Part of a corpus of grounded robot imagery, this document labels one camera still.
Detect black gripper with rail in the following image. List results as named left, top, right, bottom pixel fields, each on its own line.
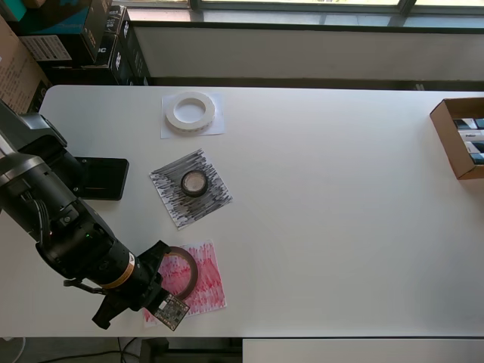
left=92, top=240, right=170, bottom=330

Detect white floor cable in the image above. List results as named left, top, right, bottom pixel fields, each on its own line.
left=0, top=335, right=27, bottom=363

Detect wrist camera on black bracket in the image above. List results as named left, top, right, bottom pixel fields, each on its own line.
left=150, top=293, right=190, bottom=333

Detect black floor cable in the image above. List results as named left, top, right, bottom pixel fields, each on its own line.
left=116, top=336, right=143, bottom=363

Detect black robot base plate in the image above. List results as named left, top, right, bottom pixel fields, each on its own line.
left=73, top=157, right=130, bottom=201

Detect white tape roll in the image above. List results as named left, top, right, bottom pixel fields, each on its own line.
left=164, top=90, right=217, bottom=136

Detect plain white paper sheet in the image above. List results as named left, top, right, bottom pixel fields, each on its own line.
left=160, top=93, right=228, bottom=140

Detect black box teal graphic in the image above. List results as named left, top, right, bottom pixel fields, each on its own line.
left=7, top=0, right=114, bottom=70

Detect black tape roll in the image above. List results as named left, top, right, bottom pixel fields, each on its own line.
left=180, top=169, right=208, bottom=198

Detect open cardboard tray box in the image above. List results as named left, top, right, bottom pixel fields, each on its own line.
left=430, top=97, right=484, bottom=181

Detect red scribbled paper sheet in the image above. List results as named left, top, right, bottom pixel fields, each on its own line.
left=141, top=237, right=228, bottom=329

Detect black scribbled paper sheet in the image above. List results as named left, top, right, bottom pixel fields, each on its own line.
left=149, top=148, right=234, bottom=231

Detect black cardboard box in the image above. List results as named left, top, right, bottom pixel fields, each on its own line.
left=109, top=5, right=151, bottom=86

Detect large GX760A cardboard box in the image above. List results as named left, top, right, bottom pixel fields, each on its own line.
left=0, top=14, right=53, bottom=116

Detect black table leg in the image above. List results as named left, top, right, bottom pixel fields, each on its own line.
left=140, top=337, right=170, bottom=363

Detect red 3M tape roll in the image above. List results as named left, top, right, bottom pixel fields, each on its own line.
left=161, top=245, right=200, bottom=303

